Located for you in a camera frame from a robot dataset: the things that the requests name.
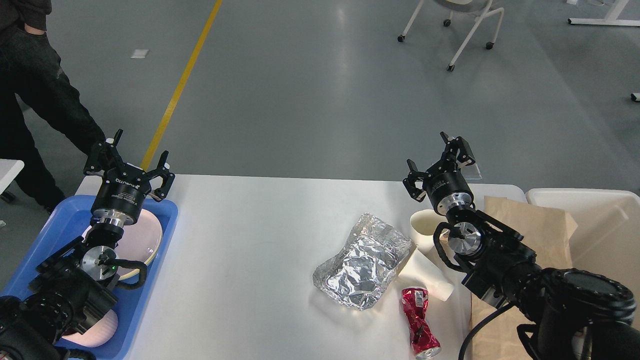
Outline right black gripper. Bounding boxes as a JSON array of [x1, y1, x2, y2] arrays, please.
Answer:
[[403, 131, 477, 215]]

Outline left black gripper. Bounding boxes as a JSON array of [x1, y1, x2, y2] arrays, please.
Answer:
[[83, 129, 175, 227]]

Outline pink plate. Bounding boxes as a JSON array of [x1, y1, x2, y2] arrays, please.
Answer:
[[79, 209, 163, 281]]

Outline pink mug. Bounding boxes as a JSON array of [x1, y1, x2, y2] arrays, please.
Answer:
[[61, 309, 119, 348]]

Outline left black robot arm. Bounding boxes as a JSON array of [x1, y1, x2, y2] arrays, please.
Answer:
[[1, 129, 175, 360]]

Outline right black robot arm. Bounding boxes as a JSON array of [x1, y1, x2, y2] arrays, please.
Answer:
[[402, 132, 640, 360]]

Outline upright white paper cup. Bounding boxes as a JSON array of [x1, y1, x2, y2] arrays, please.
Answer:
[[409, 209, 447, 255]]

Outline blue plastic tray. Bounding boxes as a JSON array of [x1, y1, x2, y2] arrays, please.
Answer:
[[1, 194, 179, 360]]

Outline lying white paper cup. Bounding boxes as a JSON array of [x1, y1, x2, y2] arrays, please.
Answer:
[[397, 248, 455, 302]]

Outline white paper on floor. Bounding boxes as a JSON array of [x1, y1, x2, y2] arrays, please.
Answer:
[[130, 48, 150, 59]]

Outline brown paper bag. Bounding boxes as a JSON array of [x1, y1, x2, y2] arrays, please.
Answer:
[[467, 196, 578, 360]]

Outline white side table left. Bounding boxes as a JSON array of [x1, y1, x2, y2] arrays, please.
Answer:
[[0, 158, 25, 194]]

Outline crumpled aluminium foil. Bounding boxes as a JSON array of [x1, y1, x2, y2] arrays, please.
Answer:
[[311, 213, 414, 312]]

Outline person in dark clothes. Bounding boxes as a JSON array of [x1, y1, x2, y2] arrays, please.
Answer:
[[0, 0, 106, 214]]

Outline white chair top right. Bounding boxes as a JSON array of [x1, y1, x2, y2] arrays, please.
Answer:
[[397, 0, 506, 72]]

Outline crushed red can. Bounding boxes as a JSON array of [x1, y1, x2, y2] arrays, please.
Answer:
[[400, 287, 442, 360]]

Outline white plastic bin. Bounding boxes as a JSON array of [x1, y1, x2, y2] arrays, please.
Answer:
[[526, 187, 640, 301]]

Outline white table frame corner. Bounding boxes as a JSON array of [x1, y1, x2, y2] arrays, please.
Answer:
[[567, 0, 640, 28]]

